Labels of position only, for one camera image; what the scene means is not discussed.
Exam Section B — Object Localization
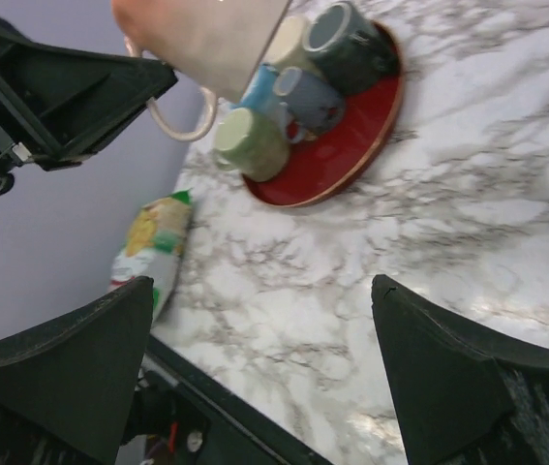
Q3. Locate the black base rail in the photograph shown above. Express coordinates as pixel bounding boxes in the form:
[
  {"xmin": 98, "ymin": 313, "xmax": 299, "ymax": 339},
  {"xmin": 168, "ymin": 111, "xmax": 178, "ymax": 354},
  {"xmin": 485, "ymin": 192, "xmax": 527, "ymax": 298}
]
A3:
[{"xmin": 121, "ymin": 336, "xmax": 329, "ymax": 464}]

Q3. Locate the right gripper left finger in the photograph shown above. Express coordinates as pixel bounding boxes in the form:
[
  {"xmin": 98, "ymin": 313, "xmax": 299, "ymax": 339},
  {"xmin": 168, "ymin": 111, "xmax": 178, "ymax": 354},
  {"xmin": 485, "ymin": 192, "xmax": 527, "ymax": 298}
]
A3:
[{"xmin": 0, "ymin": 277, "xmax": 153, "ymax": 464}]

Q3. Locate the cream mug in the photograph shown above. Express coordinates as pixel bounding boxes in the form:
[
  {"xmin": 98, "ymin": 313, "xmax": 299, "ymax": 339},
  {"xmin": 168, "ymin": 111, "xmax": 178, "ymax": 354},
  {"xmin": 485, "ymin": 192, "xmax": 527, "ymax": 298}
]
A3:
[{"xmin": 263, "ymin": 15, "xmax": 320, "ymax": 77}]

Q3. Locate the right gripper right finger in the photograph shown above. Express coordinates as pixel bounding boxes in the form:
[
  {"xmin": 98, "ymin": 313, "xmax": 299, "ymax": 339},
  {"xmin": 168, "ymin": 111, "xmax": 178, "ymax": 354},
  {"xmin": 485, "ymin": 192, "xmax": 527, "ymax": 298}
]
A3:
[{"xmin": 372, "ymin": 275, "xmax": 549, "ymax": 464}]

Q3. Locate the grey blue patterned mug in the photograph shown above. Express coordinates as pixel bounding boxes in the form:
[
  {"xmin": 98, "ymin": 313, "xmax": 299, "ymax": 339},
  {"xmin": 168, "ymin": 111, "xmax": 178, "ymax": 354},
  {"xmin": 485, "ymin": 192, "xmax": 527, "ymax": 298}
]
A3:
[{"xmin": 273, "ymin": 67, "xmax": 346, "ymax": 143}]

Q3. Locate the cassava chips bag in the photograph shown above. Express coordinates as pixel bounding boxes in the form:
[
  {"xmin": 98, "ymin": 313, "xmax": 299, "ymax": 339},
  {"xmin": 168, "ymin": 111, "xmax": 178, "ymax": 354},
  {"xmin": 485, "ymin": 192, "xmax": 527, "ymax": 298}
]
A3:
[{"xmin": 109, "ymin": 191, "xmax": 192, "ymax": 320}]

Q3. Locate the pink mug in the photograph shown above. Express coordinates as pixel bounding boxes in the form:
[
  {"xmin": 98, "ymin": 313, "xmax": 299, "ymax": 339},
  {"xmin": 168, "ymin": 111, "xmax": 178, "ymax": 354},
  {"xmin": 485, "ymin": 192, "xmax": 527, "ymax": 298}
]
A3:
[{"xmin": 110, "ymin": 0, "xmax": 290, "ymax": 142}]

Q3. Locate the light blue mug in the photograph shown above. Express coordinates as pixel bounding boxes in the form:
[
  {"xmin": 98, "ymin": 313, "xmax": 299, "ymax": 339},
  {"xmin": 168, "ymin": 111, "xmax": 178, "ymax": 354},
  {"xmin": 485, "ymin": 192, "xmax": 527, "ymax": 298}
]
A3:
[{"xmin": 230, "ymin": 64, "xmax": 287, "ymax": 120}]

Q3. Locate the light green mug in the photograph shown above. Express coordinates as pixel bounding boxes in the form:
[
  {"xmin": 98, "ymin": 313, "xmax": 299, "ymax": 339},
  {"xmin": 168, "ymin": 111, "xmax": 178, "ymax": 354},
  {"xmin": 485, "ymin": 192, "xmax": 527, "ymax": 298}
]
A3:
[{"xmin": 212, "ymin": 108, "xmax": 290, "ymax": 182}]

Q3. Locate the round red tray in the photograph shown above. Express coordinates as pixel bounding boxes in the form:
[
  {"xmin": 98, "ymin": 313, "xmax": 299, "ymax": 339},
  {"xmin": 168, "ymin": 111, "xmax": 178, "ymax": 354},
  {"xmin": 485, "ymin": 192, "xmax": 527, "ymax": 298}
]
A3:
[{"xmin": 242, "ymin": 20, "xmax": 404, "ymax": 208}]

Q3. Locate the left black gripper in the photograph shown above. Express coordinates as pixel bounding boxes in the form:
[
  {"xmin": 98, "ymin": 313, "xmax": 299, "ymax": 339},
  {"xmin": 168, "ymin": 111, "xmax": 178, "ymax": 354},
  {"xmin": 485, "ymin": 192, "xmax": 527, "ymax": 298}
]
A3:
[{"xmin": 0, "ymin": 18, "xmax": 177, "ymax": 197}]

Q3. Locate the dark grey mug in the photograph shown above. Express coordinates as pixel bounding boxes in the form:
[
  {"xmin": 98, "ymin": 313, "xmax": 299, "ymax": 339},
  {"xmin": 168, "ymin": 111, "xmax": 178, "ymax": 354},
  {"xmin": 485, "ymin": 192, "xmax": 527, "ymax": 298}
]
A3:
[{"xmin": 302, "ymin": 1, "xmax": 400, "ymax": 96}]

